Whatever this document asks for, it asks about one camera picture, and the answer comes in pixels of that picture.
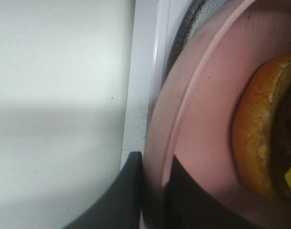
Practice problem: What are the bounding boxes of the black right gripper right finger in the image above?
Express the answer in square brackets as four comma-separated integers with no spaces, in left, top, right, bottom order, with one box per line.
[164,156,253,229]

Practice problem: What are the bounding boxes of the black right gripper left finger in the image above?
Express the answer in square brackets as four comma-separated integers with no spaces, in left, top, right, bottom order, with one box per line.
[65,152,143,229]

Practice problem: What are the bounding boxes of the burger with lettuce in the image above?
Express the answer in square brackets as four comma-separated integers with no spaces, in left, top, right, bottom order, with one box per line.
[232,53,291,204]

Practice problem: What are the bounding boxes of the pink round plate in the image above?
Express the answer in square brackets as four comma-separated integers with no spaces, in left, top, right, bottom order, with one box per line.
[143,0,291,229]

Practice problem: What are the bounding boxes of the white microwave oven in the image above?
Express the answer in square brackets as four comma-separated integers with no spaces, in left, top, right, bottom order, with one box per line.
[121,0,192,162]

